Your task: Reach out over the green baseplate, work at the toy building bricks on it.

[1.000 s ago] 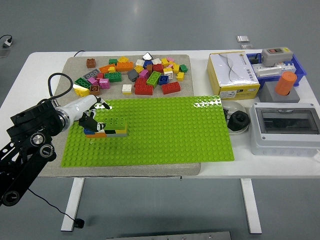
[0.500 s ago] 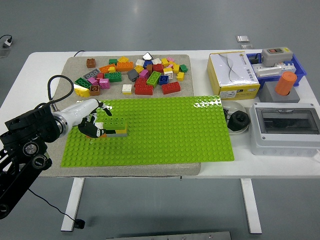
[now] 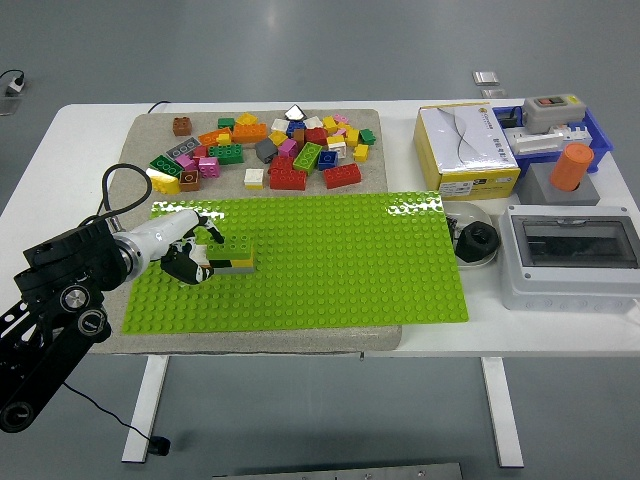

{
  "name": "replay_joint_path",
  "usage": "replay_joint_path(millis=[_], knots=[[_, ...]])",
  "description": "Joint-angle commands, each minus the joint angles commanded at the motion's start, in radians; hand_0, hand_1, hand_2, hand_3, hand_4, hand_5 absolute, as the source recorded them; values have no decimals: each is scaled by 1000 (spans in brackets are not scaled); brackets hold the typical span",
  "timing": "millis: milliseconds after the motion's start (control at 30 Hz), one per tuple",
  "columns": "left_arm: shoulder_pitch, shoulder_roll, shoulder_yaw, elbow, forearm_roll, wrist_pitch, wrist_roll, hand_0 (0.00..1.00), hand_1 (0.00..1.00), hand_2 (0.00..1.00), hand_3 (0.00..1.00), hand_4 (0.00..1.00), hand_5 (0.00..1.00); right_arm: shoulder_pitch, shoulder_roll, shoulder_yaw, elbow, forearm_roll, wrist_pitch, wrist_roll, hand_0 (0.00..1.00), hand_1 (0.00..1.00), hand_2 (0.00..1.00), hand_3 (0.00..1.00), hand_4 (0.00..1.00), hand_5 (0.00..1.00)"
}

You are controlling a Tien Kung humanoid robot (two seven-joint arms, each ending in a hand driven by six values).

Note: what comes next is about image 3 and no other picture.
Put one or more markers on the pink square brick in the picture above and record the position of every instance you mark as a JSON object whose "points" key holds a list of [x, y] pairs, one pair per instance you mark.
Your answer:
{"points": [[210, 167], [185, 162]]}

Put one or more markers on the grey switch box red button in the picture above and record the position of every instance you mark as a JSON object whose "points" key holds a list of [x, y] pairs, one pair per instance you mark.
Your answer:
{"points": [[552, 112]]}

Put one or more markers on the brown square brick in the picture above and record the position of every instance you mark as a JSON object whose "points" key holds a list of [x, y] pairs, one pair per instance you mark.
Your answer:
{"points": [[181, 126]]}

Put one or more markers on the white bowl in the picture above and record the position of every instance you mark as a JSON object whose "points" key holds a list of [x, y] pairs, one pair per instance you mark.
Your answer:
{"points": [[472, 212]]}

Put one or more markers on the small black part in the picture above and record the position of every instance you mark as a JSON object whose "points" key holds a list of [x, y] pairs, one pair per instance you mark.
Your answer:
{"points": [[511, 120]]}

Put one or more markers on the small brown brick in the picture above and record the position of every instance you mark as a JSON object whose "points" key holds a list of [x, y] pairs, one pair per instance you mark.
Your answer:
{"points": [[299, 137]]}

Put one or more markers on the dark green square brick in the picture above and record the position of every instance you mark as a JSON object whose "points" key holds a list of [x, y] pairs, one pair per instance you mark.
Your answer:
{"points": [[227, 262]]}

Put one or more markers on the green studded baseplate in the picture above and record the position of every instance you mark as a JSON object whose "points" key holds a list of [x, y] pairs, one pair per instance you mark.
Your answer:
{"points": [[340, 265]]}

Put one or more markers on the red square brick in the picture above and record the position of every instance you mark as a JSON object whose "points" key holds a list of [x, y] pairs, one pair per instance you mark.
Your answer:
{"points": [[316, 136], [281, 164], [200, 154]]}

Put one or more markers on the white floor socket with plug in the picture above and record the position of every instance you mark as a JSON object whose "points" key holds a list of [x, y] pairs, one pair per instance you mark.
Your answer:
{"points": [[14, 86]]}

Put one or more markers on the lime green long brick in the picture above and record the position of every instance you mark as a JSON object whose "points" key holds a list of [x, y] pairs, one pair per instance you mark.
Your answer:
{"points": [[308, 157], [231, 248]]}

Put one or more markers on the grey square brick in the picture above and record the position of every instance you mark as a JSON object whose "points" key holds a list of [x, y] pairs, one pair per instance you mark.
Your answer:
{"points": [[265, 150]]}

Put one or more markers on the orange long brick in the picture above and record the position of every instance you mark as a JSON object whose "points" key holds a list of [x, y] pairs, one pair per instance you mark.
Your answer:
{"points": [[210, 137], [249, 132]]}

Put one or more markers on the magenta square brick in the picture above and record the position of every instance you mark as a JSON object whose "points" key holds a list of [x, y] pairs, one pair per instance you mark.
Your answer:
{"points": [[288, 147]]}

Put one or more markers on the grey metal plate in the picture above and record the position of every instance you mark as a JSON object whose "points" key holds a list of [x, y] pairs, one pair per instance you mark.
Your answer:
{"points": [[340, 472]]}

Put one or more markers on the white square brick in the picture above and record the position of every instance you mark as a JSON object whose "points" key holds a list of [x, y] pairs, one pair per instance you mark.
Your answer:
{"points": [[313, 122], [253, 178], [200, 254], [279, 125], [337, 150]]}

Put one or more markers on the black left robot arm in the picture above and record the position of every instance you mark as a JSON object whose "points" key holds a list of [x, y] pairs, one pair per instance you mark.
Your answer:
{"points": [[60, 270]]}

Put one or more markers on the red long brick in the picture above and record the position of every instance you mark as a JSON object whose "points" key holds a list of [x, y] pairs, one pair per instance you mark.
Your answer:
{"points": [[342, 176], [287, 181]]}

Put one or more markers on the white terminal block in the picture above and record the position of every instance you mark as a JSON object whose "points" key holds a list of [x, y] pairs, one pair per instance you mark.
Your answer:
{"points": [[540, 140]]}

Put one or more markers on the small green brick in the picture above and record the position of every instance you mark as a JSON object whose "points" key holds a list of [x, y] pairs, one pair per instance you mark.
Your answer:
{"points": [[367, 136], [226, 122]]}

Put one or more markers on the grey flat long brick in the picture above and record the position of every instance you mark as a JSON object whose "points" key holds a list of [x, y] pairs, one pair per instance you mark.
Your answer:
{"points": [[185, 147]]}

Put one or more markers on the grey enclosure with clear lid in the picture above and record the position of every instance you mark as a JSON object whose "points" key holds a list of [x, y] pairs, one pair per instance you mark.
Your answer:
{"points": [[570, 285]]}

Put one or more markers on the blue plastic bin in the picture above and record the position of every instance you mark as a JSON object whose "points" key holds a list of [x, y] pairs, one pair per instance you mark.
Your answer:
{"points": [[600, 140]]}

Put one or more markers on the grey-brown mat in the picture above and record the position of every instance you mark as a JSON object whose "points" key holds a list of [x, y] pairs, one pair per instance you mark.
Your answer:
{"points": [[130, 150]]}

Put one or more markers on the silver floor plate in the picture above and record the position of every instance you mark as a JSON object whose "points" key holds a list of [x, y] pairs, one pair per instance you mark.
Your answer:
{"points": [[485, 77]]}

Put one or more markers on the small yellow brick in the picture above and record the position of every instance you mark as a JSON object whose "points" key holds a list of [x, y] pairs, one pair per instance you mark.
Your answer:
{"points": [[224, 139], [361, 152], [330, 124], [352, 137], [335, 139]]}

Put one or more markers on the orange cylinder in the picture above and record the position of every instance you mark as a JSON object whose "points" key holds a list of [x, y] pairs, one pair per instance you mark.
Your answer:
{"points": [[571, 167]]}

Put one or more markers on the shiny black brick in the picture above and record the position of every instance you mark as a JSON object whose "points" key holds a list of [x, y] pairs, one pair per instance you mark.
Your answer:
{"points": [[295, 112]]}

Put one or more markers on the blue square brick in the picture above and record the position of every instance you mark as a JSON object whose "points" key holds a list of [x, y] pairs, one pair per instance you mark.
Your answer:
{"points": [[295, 127]]}

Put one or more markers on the white and yellow cardboard box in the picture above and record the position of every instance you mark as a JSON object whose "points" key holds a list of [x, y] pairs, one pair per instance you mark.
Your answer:
{"points": [[465, 150]]}

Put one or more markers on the grey square block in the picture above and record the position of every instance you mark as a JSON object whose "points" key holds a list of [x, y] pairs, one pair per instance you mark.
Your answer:
{"points": [[540, 187]]}

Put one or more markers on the yellow square brick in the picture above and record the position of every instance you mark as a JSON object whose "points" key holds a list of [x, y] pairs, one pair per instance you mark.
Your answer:
{"points": [[277, 138], [244, 262], [246, 119]]}

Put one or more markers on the large black nut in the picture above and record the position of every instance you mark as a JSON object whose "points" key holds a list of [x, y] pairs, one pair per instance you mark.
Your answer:
{"points": [[477, 241]]}

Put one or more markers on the dark green long brick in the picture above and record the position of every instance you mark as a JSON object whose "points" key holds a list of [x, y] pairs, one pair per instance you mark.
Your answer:
{"points": [[165, 166]]}

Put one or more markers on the small pink brick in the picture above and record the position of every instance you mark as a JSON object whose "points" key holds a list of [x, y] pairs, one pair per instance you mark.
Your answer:
{"points": [[340, 132], [341, 119]]}

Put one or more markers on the yellow long brick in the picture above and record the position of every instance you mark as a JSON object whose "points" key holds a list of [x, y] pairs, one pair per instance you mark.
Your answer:
{"points": [[164, 183]]}

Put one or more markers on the white table leg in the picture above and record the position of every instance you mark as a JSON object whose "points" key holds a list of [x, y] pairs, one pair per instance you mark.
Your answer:
{"points": [[145, 405], [502, 410]]}

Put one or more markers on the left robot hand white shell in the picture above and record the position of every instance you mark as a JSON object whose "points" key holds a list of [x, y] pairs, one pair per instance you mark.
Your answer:
{"points": [[167, 232]]}

